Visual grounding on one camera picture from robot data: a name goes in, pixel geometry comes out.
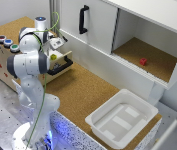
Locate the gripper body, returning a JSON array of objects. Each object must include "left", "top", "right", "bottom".
[{"left": 49, "top": 37, "right": 68, "bottom": 51}]

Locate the wooden drawer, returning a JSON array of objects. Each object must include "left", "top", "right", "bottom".
[{"left": 45, "top": 49, "right": 75, "bottom": 80}]

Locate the yellow block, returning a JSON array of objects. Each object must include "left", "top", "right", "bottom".
[{"left": 50, "top": 53, "right": 58, "bottom": 62}]

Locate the green button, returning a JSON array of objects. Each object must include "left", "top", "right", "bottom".
[{"left": 9, "top": 43, "right": 21, "bottom": 54}]

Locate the white sliding door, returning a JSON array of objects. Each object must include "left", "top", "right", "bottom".
[{"left": 60, "top": 0, "right": 119, "bottom": 55}]

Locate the blue button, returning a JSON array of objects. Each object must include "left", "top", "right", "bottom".
[{"left": 3, "top": 38, "right": 14, "bottom": 49}]

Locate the red button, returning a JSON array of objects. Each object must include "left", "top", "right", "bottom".
[{"left": 0, "top": 34, "right": 7, "bottom": 45}]

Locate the pink block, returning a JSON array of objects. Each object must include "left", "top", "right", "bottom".
[{"left": 139, "top": 57, "right": 148, "bottom": 67}]

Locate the white cabinet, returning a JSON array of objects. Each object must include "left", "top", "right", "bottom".
[{"left": 59, "top": 0, "right": 177, "bottom": 108}]

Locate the white plastic box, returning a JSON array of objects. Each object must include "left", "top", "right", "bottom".
[{"left": 84, "top": 88, "right": 160, "bottom": 150}]

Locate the black drawer handle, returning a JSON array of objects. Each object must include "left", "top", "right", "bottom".
[{"left": 47, "top": 55, "right": 74, "bottom": 77}]

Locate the black door handle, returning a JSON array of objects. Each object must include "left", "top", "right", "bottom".
[{"left": 78, "top": 4, "right": 90, "bottom": 35}]

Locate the green cable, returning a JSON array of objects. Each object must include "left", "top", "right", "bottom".
[{"left": 24, "top": 11, "right": 62, "bottom": 150}]

